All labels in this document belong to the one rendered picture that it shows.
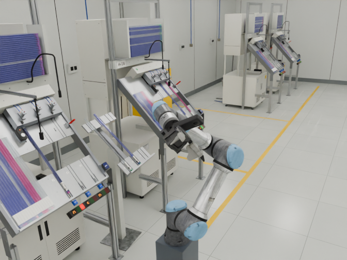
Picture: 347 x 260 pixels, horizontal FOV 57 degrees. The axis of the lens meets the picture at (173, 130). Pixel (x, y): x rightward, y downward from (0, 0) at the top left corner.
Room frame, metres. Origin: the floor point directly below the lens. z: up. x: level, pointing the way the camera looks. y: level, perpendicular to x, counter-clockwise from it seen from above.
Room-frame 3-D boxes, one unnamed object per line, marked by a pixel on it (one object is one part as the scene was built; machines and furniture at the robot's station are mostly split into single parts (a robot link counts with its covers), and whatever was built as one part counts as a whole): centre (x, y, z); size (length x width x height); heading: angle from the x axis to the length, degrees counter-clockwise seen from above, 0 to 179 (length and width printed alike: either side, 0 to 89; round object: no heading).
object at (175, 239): (1.52, 0.00, 0.60); 0.15 x 0.15 x 0.10
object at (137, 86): (3.15, 0.25, 0.65); 1.01 x 0.73 x 1.29; 58
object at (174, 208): (1.51, -0.01, 0.72); 0.13 x 0.12 x 0.14; 33
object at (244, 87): (6.26, -1.44, 0.95); 1.36 x 0.82 x 1.90; 58
